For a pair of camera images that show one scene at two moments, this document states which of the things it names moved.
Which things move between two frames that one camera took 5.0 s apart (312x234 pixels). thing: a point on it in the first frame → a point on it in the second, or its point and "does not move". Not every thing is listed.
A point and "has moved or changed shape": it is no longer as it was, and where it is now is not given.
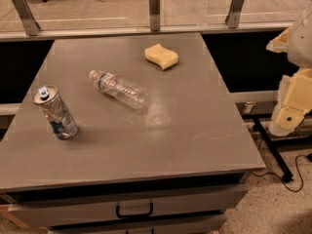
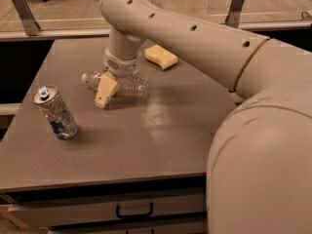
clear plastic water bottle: (116, 88) has moved or changed shape
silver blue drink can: (46, 97) does not move
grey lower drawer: (201, 226) does not move
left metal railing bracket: (24, 13) does not move
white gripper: (301, 44) → (121, 65)
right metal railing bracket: (232, 19) does not move
